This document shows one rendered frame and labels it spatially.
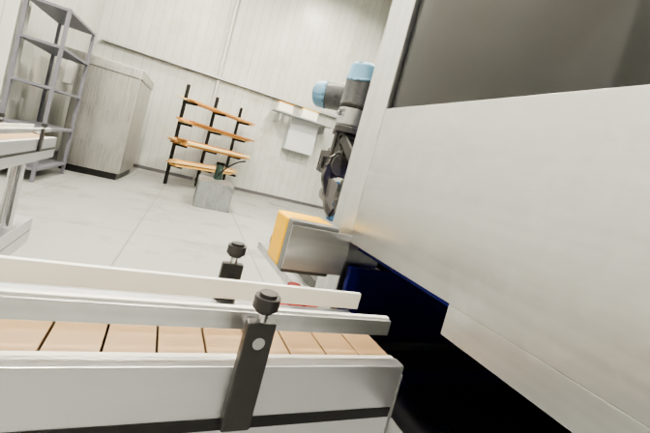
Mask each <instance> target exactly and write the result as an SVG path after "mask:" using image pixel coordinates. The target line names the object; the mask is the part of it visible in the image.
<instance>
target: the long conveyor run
mask: <svg viewBox="0 0 650 433"><path fill-rule="evenodd" d="M5 115H6V114H5V113H1V112H0V169H4V168H8V167H12V166H16V165H21V164H24V163H28V162H32V161H36V160H40V159H48V158H52V157H53V154H54V150H55V146H56V141H57V137H48V136H44V134H45V133H46V132H51V128H47V126H48V124H46V123H42V124H41V126H42V128H34V124H14V123H3V119H2V117H5ZM32 132H36V133H39V134H35V133H32Z"/></svg>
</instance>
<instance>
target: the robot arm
mask: <svg viewBox="0 0 650 433"><path fill-rule="evenodd" d="M374 67H375V65H374V64H372V63H369V62H363V61H357V62H354V63H353V64H352V65H351V66H350V69H349V73H348V76H347V77H346V82H345V83H340V82H332V81H330V80H328V81H318V82H316V84H315V85H314V87H313V89H312V94H311V97H312V101H313V103H314V105H315V106H317V107H321V108H323V109H332V110H336V111H337V114H338V115H337V119H336V124H335V128H334V129H333V134H334V139H333V142H332V146H331V148H329V149H328V151H326V150H321V152H320V156H319V160H318V163H317V166H316V170H318V171H319V172H320V173H321V184H322V188H321V189H320V190H319V192H318V196H319V198H320V199H321V200H322V203H323V209H324V212H325V214H326V217H332V216H333V215H334V214H335V212H336V208H337V205H338V202H339V198H340V192H341V188H342V185H343V180H344V177H345V173H346V170H347V166H348V163H349V160H350V156H351V152H352V149H353V145H354V141H355V138H356V134H357V130H358V127H359V124H360V120H361V116H362V113H363V109H364V105H365V102H366V98H367V94H368V91H369V85H370V82H371V78H372V74H373V71H374ZM330 149H331V150H330ZM329 150H330V151H329ZM319 162H320V163H319ZM318 165H319V166H318ZM337 177H339V178H342V179H343V180H341V181H340V183H339V185H338V184H337V182H336V181H335V180H334V178H337ZM333 203H334V205H333V206H332V204H333Z"/></svg>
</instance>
